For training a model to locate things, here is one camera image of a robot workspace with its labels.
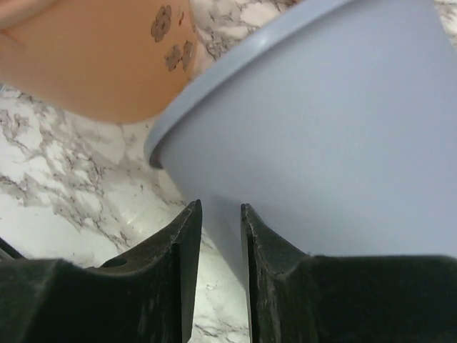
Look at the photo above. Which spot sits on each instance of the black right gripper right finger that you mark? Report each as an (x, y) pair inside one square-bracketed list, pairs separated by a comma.
[(294, 297)]

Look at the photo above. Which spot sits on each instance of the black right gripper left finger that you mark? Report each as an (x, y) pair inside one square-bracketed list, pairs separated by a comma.
[(146, 294)]

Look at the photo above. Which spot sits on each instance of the blue-grey round bin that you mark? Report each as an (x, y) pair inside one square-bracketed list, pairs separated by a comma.
[(336, 122)]

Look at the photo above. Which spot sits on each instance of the orange round bin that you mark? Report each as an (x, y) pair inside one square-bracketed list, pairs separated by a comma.
[(119, 61)]

